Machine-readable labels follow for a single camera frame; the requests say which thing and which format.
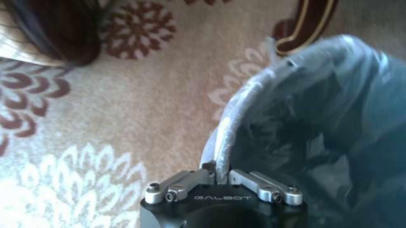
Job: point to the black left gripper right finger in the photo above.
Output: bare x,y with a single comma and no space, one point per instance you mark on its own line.
266,185

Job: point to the dark wooden furniture leg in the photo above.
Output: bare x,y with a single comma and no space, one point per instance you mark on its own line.
300,23

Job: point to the grey bin with plastic liner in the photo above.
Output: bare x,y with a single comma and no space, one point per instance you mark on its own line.
316,123

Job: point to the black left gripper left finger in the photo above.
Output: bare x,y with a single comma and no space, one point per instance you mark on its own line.
183,182

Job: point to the floral patterned beige carpet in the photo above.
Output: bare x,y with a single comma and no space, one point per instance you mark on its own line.
132,114

